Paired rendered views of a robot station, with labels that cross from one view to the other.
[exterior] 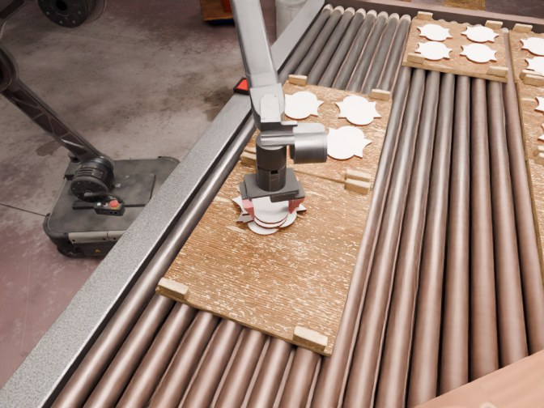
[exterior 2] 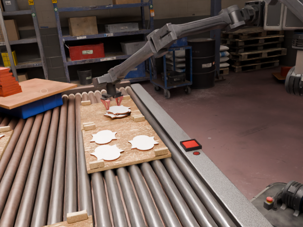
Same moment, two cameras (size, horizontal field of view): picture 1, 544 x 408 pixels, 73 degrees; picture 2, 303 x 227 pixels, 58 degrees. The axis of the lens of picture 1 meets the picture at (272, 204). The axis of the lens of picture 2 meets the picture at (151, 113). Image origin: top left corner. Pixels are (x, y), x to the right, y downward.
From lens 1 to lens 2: 2.04 m
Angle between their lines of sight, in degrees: 104
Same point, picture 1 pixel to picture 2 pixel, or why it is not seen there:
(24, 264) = not seen: hidden behind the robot
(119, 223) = (257, 203)
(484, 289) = (35, 127)
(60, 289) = not seen: hidden behind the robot
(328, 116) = (122, 144)
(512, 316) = (27, 125)
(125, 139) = not seen: outside the picture
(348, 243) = (84, 117)
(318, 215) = (99, 118)
